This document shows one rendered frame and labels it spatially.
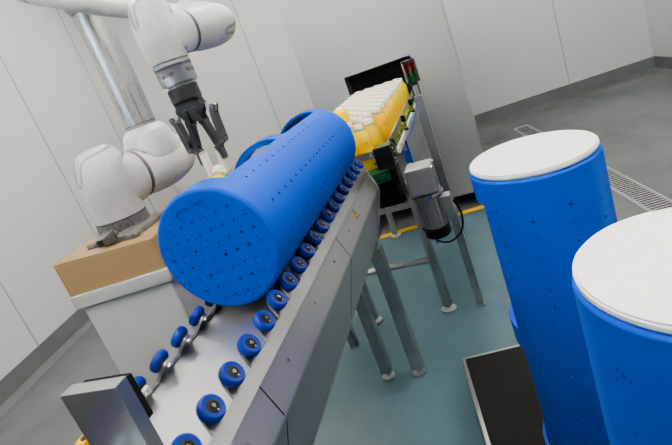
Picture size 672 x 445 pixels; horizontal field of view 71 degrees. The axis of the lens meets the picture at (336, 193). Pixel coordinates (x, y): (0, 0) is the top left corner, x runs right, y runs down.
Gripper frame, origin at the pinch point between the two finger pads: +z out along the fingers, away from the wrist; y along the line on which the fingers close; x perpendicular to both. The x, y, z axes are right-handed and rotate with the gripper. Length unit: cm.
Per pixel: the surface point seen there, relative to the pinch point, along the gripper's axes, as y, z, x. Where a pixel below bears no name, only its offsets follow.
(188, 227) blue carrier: 1.7, 8.0, -23.4
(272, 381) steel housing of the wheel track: 18, 35, -42
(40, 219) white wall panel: -293, 28, 195
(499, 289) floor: 51, 125, 119
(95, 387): 7, 15, -63
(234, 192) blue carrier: 14.9, 3.7, -22.5
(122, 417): 9, 20, -64
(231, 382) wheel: 17, 27, -50
